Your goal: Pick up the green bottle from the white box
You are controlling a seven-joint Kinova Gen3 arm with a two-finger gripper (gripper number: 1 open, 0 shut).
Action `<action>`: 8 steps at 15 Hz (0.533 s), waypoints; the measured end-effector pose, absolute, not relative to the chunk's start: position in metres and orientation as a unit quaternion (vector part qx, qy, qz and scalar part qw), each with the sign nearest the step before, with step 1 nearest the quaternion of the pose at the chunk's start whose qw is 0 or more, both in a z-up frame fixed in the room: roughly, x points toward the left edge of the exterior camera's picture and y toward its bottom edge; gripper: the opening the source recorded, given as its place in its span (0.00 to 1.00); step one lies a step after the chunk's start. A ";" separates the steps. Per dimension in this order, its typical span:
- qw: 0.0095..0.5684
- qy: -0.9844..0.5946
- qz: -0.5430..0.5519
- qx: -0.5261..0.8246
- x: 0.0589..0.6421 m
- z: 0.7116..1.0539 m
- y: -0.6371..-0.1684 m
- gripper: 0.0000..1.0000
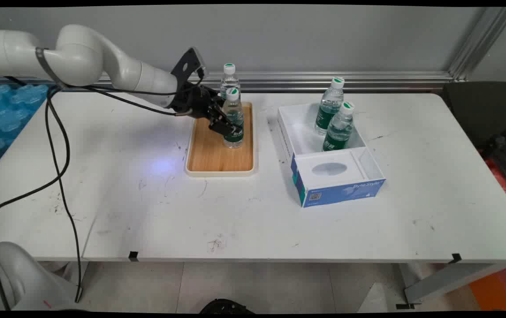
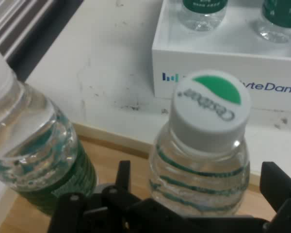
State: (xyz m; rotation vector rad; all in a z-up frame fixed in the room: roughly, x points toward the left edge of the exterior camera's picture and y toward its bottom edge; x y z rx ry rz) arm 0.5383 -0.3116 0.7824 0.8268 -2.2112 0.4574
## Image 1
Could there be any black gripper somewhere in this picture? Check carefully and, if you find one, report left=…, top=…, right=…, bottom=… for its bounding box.
left=173, top=83, right=242, bottom=136

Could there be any clear water bottle green label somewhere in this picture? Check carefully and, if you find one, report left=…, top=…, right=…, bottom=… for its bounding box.
left=222, top=87, right=245, bottom=149
left=220, top=63, right=241, bottom=100
left=314, top=77, right=346, bottom=136
left=322, top=102, right=355, bottom=152

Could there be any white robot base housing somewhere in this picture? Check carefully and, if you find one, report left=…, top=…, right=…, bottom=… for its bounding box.
left=0, top=240, right=86, bottom=312

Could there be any wooden tray cream rim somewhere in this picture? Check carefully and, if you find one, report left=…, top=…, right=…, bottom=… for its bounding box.
left=185, top=102, right=258, bottom=178

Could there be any white and blue cardboard box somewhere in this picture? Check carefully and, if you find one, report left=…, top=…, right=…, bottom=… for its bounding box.
left=277, top=102, right=386, bottom=208

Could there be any black round floor object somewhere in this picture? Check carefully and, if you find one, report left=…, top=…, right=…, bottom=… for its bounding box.
left=199, top=299, right=256, bottom=315

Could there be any blue plastic-wrapped pack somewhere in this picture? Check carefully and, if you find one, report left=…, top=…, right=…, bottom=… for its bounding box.
left=0, top=83, right=51, bottom=165

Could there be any slanted aluminium profile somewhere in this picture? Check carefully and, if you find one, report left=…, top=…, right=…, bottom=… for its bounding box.
left=447, top=6, right=506, bottom=83

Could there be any grey table leg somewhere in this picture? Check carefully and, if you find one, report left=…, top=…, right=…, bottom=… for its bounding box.
left=395, top=262, right=506, bottom=310

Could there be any red patterned object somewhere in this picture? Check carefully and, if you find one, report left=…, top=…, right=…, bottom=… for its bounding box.
left=482, top=150, right=506, bottom=206

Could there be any orange floor object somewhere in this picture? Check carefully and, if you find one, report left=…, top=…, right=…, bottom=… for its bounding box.
left=468, top=263, right=506, bottom=312

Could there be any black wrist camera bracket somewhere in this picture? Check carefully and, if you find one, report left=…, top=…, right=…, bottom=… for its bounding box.
left=171, top=47, right=208, bottom=83

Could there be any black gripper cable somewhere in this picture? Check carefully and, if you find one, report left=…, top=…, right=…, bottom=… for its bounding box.
left=65, top=84, right=194, bottom=117

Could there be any horizontal aluminium rail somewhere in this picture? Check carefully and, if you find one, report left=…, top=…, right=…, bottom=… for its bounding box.
left=0, top=71, right=457, bottom=94

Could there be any looping black cable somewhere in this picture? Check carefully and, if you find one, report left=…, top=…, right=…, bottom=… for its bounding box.
left=0, top=88, right=71, bottom=248

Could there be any long black cable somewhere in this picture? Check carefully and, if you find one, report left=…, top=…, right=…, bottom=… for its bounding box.
left=44, top=87, right=84, bottom=304

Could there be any black strap on arm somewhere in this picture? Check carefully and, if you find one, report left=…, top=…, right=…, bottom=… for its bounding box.
left=35, top=46, right=67, bottom=90

